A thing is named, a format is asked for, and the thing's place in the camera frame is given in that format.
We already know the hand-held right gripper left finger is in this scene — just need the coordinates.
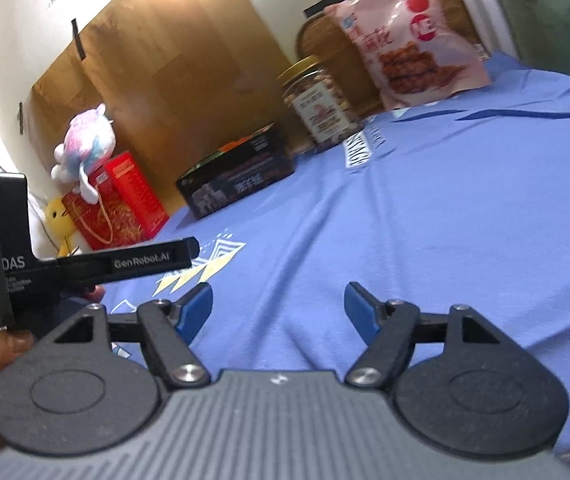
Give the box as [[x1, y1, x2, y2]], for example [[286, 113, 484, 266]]
[[54, 281, 214, 389]]

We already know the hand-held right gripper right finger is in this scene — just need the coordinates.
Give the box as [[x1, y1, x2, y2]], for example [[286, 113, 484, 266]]
[[343, 281, 521, 389]]

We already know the person's left hand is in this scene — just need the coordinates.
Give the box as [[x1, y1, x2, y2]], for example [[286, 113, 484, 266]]
[[0, 331, 36, 402]]

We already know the yellow plush toy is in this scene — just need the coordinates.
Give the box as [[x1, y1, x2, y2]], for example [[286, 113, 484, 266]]
[[45, 195, 78, 257]]

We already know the red gift bag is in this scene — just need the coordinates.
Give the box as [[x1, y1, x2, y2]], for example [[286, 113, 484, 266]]
[[61, 172, 142, 251]]

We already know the blue printed cloth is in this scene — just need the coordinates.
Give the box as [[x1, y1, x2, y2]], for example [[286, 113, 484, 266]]
[[57, 50, 570, 480]]

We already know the pink and blue plush toy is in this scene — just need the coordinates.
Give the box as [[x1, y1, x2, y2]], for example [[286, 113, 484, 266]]
[[51, 103, 116, 201]]

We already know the red box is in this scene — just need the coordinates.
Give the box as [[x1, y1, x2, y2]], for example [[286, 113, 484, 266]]
[[105, 150, 170, 241]]

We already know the gold-lidded clear jar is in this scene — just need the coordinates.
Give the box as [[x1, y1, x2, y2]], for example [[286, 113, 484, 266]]
[[277, 55, 365, 154]]

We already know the black tape strip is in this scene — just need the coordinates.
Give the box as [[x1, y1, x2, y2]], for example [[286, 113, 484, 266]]
[[71, 17, 88, 62]]

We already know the pink snack bag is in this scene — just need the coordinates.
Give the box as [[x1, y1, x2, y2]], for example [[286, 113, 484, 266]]
[[324, 0, 491, 111]]

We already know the green cloth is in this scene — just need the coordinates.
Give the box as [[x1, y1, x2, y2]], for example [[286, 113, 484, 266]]
[[478, 0, 570, 107]]

